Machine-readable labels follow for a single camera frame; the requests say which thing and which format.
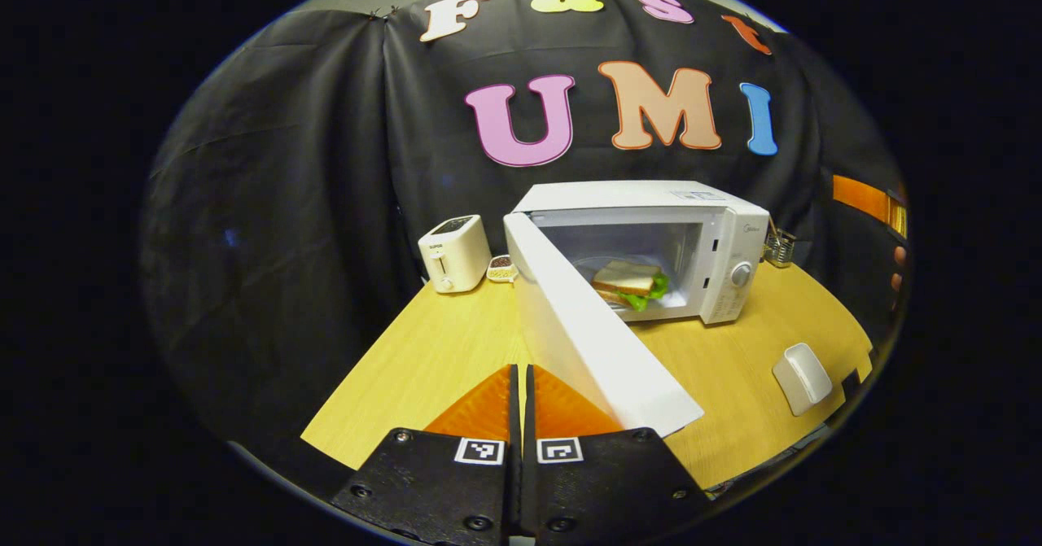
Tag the lettuce sandwich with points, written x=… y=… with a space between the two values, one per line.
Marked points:
x=627 y=281

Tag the white toaster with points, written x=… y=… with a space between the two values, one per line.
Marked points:
x=452 y=253

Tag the white microwave oven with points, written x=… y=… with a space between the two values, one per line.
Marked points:
x=586 y=334

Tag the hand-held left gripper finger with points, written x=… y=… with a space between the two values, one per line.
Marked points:
x=529 y=416
x=515 y=416

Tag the small dish of seeds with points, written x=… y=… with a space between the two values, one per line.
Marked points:
x=501 y=268

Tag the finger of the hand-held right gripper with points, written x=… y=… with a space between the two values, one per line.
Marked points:
x=867 y=198

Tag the black cloth clip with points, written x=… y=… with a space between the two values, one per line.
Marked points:
x=384 y=12

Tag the white rectangular tray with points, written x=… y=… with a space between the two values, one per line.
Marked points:
x=802 y=379

